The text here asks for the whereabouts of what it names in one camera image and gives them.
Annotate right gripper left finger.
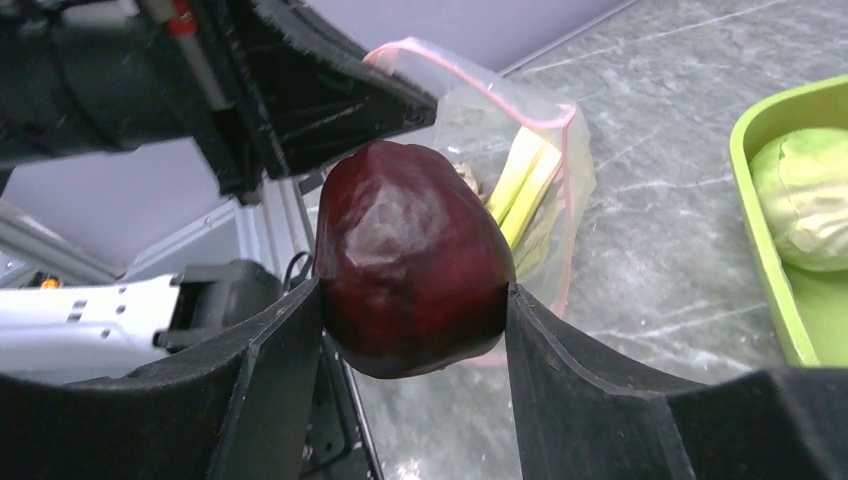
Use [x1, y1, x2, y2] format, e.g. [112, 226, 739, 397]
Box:
[1, 280, 322, 479]

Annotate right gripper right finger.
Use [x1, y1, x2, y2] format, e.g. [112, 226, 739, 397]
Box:
[505, 285, 847, 479]

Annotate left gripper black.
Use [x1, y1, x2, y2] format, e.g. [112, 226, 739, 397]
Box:
[1, 1, 262, 199]

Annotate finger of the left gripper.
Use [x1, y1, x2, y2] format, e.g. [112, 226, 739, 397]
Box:
[218, 1, 437, 178]

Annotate green toy celery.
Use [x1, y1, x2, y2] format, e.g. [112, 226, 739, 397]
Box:
[486, 127, 562, 250]

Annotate clear zip top bag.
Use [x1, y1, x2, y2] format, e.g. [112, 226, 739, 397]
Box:
[363, 37, 596, 317]

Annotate green toy cabbage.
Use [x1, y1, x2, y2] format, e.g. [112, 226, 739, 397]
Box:
[750, 127, 847, 272]

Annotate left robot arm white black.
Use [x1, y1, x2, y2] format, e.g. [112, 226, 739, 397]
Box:
[1, 1, 436, 383]

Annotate green plastic tray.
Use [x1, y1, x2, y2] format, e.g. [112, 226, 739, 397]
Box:
[729, 75, 847, 368]

